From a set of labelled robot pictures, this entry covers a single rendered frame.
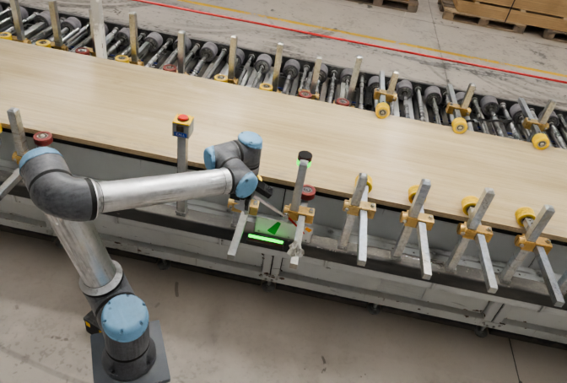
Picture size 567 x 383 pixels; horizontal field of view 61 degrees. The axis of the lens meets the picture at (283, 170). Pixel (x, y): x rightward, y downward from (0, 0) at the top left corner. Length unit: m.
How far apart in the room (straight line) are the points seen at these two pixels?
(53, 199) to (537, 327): 2.60
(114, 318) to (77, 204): 0.53
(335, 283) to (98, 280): 1.47
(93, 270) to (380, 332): 1.73
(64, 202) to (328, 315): 1.89
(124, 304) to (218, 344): 1.02
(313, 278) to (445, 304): 0.75
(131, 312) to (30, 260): 1.50
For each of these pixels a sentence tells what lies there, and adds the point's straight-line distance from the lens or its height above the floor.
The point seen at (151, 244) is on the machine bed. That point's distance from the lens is 2.91.
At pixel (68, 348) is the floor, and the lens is 2.76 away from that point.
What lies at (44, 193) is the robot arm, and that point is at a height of 1.42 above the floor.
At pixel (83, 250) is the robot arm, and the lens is 1.65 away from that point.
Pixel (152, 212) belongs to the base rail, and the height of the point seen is 0.70.
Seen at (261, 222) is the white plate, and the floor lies 0.77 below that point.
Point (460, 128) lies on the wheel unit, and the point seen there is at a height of 0.94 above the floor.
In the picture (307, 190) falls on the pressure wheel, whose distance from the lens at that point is 2.18.
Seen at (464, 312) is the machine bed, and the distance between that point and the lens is 2.99.
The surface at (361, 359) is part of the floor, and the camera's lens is 2.78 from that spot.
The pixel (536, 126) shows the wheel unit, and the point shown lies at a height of 0.96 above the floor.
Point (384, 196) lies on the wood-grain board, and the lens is 2.29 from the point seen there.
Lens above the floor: 2.29
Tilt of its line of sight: 38 degrees down
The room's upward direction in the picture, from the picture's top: 10 degrees clockwise
